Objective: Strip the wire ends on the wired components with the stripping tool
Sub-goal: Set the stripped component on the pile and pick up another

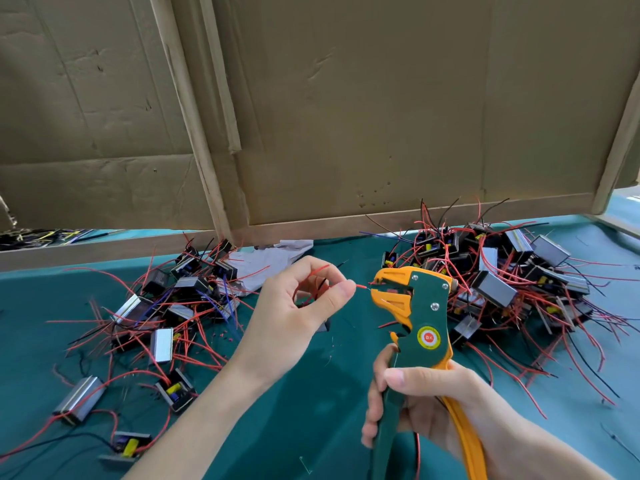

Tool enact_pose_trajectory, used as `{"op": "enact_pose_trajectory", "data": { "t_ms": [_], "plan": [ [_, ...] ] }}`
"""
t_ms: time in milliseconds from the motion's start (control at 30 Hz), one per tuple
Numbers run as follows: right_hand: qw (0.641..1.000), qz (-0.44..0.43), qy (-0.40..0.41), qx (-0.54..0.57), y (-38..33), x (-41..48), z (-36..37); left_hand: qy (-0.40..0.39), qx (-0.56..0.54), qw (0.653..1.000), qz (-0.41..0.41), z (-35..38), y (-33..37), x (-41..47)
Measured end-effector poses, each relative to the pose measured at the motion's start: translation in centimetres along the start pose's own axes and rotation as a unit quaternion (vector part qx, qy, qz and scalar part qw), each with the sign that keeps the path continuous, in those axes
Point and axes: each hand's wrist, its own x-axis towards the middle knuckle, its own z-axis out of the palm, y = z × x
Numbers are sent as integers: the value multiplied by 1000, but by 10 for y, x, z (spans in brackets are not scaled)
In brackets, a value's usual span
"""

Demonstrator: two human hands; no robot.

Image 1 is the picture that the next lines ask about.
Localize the heap of black cables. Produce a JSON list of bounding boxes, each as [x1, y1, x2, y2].
[[0, 229, 111, 251]]

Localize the flat grey board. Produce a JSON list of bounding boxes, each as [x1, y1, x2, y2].
[[597, 189, 640, 239]]

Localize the crumpled grey plastic bag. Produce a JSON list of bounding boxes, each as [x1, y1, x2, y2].
[[230, 239, 315, 294]]

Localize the person's right hand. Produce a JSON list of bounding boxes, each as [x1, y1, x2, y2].
[[361, 343, 521, 478]]

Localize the long wooden bottom rail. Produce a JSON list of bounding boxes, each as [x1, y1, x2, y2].
[[240, 193, 596, 246]]

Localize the wooden corner post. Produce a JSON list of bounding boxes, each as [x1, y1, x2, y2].
[[590, 69, 640, 216]]

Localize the short wooden bottom rail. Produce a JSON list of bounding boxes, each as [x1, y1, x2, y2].
[[0, 229, 219, 274]]

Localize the thin wooden strip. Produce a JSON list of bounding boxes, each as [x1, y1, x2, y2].
[[197, 0, 243, 154]]

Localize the person's right forearm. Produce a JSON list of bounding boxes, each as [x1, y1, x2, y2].
[[495, 419, 616, 480]]

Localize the person's left hand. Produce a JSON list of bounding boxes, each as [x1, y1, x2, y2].
[[230, 255, 358, 394]]

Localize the orange green wire strippers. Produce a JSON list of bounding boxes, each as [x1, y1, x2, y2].
[[368, 265, 491, 480]]

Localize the pile of wired transformers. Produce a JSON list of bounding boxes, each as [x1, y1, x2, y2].
[[372, 197, 640, 406], [0, 235, 261, 466]]

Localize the wired module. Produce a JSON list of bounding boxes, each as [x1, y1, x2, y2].
[[293, 257, 376, 331]]

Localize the smooth brown cardboard panel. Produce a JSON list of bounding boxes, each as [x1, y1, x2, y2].
[[215, 0, 640, 228]]

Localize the wide wooden post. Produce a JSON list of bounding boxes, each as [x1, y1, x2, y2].
[[148, 0, 234, 241]]

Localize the creased brown cardboard panel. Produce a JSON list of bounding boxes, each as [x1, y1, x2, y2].
[[0, 0, 216, 233]]

